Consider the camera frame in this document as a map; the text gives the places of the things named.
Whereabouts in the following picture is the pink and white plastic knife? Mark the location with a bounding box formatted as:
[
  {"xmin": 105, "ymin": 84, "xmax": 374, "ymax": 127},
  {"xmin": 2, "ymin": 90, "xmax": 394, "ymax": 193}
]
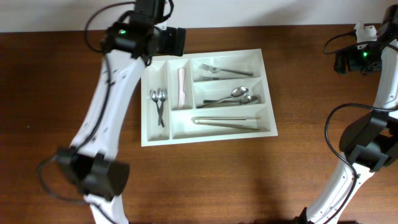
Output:
[{"xmin": 177, "ymin": 67, "xmax": 186, "ymax": 110}]

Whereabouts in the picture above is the metal fork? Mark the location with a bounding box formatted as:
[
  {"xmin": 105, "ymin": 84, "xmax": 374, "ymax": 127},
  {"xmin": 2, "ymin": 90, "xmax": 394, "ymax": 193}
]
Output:
[
  {"xmin": 199, "ymin": 77, "xmax": 242, "ymax": 82},
  {"xmin": 200, "ymin": 63, "xmax": 254, "ymax": 77}
]

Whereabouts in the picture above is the small metal spoon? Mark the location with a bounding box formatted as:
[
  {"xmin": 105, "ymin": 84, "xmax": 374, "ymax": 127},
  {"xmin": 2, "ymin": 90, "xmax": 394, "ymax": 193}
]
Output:
[
  {"xmin": 150, "ymin": 90, "xmax": 165, "ymax": 128},
  {"xmin": 158, "ymin": 89, "xmax": 167, "ymax": 128}
]

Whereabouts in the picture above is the large metal spoon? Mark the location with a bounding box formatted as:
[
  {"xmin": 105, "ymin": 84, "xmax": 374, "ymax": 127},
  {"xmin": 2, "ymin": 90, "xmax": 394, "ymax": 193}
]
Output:
[
  {"xmin": 203, "ymin": 95, "xmax": 259, "ymax": 106},
  {"xmin": 197, "ymin": 86, "xmax": 249, "ymax": 108}
]

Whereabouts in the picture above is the metal chopstick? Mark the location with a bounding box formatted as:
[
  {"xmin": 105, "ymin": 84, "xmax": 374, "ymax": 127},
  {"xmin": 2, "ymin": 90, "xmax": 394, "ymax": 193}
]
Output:
[
  {"xmin": 193, "ymin": 122, "xmax": 260, "ymax": 130},
  {"xmin": 192, "ymin": 116, "xmax": 261, "ymax": 122}
]

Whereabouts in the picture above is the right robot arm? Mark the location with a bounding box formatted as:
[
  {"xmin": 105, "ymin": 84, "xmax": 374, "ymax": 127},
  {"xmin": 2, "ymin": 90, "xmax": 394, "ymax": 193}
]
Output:
[{"xmin": 293, "ymin": 4, "xmax": 397, "ymax": 223}]

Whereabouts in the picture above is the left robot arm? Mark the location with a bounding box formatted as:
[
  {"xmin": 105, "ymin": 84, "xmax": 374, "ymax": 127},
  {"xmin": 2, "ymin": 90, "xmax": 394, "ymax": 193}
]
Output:
[{"xmin": 54, "ymin": 0, "xmax": 185, "ymax": 223}]

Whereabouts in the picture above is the white plastic cutlery tray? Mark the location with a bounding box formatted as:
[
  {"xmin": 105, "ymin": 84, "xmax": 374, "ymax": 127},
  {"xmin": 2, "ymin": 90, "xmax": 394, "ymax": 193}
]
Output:
[{"xmin": 141, "ymin": 49, "xmax": 278, "ymax": 147}]

